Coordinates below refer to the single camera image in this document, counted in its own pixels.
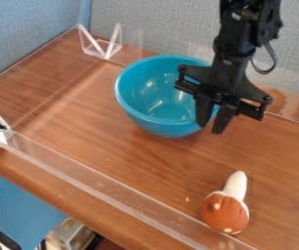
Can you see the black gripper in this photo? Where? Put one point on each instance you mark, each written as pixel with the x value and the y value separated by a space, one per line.
pixel 235 95

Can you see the brown spotted toy mushroom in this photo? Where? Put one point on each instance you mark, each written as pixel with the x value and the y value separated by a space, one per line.
pixel 223 211

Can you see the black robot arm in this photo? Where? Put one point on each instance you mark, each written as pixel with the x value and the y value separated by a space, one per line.
pixel 249 24

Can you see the blue plastic bowl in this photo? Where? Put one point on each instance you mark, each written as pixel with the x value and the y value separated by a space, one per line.
pixel 157 107

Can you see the clear acrylic back barrier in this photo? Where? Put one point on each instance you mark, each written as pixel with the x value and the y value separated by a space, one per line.
pixel 143 43

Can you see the clear acrylic barrier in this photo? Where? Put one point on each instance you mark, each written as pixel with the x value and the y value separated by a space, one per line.
pixel 143 43
pixel 102 202

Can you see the clear acrylic front barrier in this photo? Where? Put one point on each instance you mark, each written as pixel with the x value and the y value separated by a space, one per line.
pixel 102 202

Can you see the clear box under table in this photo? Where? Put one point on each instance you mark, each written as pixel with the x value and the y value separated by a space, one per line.
pixel 70 235

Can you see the clear acrylic corner bracket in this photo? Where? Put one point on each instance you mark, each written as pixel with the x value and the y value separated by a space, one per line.
pixel 97 47

